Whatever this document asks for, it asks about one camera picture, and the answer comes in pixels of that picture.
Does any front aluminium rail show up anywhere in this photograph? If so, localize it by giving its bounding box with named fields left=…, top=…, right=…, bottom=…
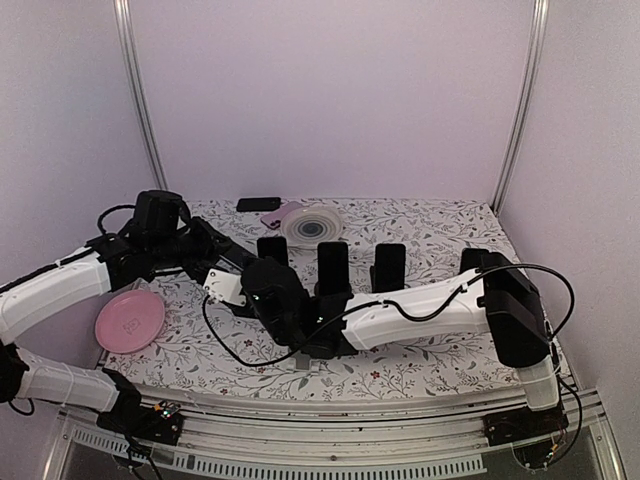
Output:
left=43, top=388, right=630, bottom=479

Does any floral table mat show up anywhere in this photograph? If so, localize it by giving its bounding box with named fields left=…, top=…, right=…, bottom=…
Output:
left=105, top=199, right=517, bottom=402

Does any white round dish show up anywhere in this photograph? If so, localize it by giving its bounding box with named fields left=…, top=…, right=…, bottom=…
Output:
left=280, top=206, right=344, bottom=249

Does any pink phone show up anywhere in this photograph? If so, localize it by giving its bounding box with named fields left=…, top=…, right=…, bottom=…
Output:
left=260, top=201, right=303, bottom=230

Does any pink round object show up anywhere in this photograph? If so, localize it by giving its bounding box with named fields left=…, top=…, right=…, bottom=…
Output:
left=94, top=290, right=165, bottom=354

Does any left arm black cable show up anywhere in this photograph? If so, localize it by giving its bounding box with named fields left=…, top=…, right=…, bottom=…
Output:
left=97, top=205, right=139, bottom=241

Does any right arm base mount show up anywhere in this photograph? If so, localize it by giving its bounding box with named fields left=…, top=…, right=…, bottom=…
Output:
left=482, top=404, right=569, bottom=446

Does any right aluminium frame post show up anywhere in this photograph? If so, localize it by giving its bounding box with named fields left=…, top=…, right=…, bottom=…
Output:
left=490, top=0, right=550, bottom=217

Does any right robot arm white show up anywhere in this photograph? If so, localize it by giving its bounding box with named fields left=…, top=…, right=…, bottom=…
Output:
left=230, top=249, right=560, bottom=436

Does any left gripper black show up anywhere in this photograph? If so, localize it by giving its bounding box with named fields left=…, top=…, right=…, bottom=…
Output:
left=149, top=215, right=233, bottom=280

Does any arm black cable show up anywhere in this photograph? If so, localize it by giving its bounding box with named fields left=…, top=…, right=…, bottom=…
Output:
left=202, top=263, right=586, bottom=441
left=97, top=205, right=139, bottom=241

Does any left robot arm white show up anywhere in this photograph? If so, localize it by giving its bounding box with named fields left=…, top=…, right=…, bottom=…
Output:
left=1, top=190, right=256, bottom=434

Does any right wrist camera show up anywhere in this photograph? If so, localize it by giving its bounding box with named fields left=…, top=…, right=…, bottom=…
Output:
left=203, top=269, right=247, bottom=306

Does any silver folding phone stand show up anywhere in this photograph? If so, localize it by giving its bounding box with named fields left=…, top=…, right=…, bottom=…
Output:
left=284, top=353, right=320, bottom=372

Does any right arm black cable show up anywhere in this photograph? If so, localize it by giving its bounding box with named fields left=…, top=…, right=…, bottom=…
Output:
left=202, top=263, right=586, bottom=441

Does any small black phone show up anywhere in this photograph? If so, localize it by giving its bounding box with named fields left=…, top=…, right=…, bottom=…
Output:
left=371, top=243, right=406, bottom=293

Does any blue phone face down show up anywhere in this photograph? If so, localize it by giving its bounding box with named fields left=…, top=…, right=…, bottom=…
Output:
left=257, top=236, right=289, bottom=266

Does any aluminium frame post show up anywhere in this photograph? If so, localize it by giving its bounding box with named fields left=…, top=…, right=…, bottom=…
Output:
left=490, top=0, right=550, bottom=217
left=112, top=0, right=169, bottom=190

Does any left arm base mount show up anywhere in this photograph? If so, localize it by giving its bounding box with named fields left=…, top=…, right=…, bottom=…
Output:
left=96, top=369, right=185, bottom=446

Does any left aluminium frame post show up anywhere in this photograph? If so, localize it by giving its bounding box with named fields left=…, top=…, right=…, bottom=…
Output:
left=112, top=0, right=169, bottom=190

